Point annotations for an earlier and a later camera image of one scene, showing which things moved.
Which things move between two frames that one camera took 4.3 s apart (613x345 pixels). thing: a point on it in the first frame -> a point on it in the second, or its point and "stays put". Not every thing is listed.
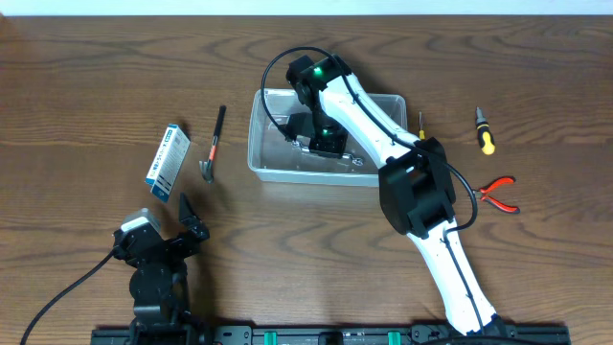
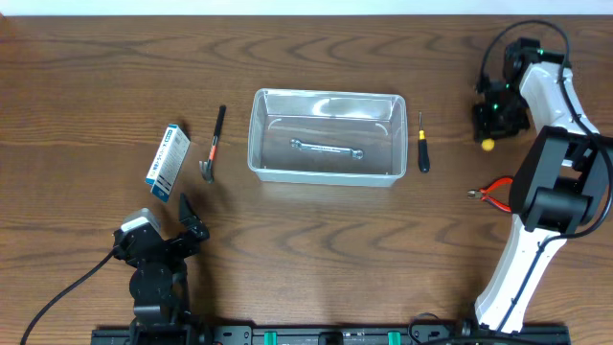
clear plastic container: (272, 158) stays put
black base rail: (324, 334) stays put
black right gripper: (332, 149) -> (485, 128)
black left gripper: (191, 223) stays put
